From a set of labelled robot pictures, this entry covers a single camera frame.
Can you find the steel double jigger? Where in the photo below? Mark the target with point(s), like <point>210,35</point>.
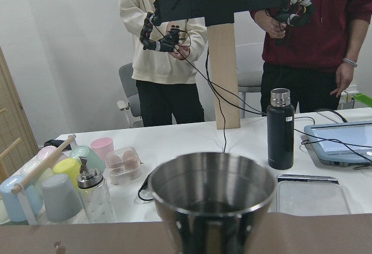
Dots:
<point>212,202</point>

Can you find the person in cream hoodie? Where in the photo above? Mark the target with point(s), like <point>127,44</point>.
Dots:
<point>163,65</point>

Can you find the clear egg box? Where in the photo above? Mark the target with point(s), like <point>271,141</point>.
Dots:
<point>123,165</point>

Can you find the pink plastic cup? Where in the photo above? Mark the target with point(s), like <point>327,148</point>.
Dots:
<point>102,146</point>

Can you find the black insulated bottle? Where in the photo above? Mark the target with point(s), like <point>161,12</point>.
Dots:
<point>280,129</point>

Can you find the green plastic cup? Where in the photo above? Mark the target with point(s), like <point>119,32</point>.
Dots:
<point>93,160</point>

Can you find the yellow plastic cup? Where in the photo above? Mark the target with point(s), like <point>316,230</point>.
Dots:
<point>69,166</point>

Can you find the glass oil dispenser bottle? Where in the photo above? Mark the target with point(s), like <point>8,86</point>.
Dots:
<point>94,193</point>

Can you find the clear food container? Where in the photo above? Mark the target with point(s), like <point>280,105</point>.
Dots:
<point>311,199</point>

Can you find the person in red hoodie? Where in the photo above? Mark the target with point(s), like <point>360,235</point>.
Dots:
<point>316,62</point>

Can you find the grey plastic cup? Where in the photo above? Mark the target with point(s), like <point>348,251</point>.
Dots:
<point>61,199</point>

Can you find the blue teach pendant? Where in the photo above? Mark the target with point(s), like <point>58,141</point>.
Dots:
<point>341,144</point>

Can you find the wooden cup rack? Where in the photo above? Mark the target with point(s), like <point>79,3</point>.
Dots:
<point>19,189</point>

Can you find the blue plastic cup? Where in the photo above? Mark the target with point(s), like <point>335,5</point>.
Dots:
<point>12,203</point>

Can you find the wooden post with black top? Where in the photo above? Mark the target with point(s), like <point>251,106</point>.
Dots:
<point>219,22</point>

